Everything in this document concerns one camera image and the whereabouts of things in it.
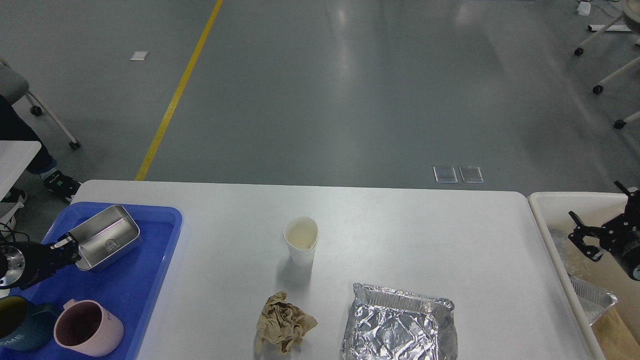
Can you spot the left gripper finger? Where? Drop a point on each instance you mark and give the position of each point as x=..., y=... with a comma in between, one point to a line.
x=65, y=251

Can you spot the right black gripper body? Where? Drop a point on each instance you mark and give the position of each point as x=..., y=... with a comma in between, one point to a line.
x=621, y=238

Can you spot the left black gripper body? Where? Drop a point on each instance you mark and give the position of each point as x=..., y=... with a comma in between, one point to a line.
x=24, y=264

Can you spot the small steel rectangular tin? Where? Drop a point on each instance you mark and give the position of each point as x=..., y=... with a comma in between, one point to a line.
x=105, y=238

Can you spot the pink mug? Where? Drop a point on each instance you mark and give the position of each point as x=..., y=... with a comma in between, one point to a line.
x=88, y=328

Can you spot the aluminium foil tray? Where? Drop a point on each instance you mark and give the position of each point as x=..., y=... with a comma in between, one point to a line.
x=392, y=324

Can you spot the foil tray in bin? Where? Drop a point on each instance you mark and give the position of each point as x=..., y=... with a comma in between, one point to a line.
x=594, y=300

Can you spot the dark blue mug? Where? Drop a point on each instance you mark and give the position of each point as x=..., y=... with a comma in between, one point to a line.
x=25, y=326

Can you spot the black white sneaker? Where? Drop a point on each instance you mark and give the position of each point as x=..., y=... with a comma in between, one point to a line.
x=61, y=185

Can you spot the blue plastic tray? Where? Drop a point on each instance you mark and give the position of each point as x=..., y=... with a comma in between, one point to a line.
x=129, y=287

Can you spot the beige plastic waste bin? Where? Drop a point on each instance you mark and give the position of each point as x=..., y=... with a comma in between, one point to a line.
x=571, y=227

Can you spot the white side table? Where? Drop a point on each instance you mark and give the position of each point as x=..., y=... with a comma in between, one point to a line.
x=15, y=156

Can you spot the right clear floor plate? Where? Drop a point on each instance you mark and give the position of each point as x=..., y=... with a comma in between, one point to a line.
x=471, y=174

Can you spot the clear floor plate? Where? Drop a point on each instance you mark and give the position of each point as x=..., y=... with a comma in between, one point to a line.
x=471, y=174
x=445, y=174

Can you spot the left clear floor plate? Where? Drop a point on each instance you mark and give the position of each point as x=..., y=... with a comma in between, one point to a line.
x=445, y=174

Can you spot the crumpled brown paper napkin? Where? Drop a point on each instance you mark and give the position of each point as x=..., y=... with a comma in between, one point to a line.
x=282, y=324

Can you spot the white paper cup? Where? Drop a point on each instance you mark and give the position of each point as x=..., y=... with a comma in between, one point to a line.
x=301, y=238

